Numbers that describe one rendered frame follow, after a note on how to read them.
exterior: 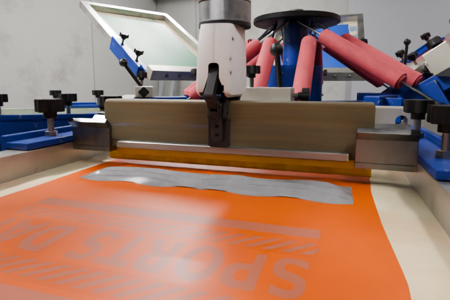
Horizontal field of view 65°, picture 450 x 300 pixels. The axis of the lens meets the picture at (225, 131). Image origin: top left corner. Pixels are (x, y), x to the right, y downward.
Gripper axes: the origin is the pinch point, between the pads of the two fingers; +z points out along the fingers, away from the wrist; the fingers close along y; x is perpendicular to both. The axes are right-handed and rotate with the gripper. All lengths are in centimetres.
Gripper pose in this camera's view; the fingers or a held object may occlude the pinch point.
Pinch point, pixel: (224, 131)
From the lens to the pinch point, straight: 52.8
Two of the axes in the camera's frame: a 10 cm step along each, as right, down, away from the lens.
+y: -3.1, 1.3, -9.4
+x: 9.5, 0.4, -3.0
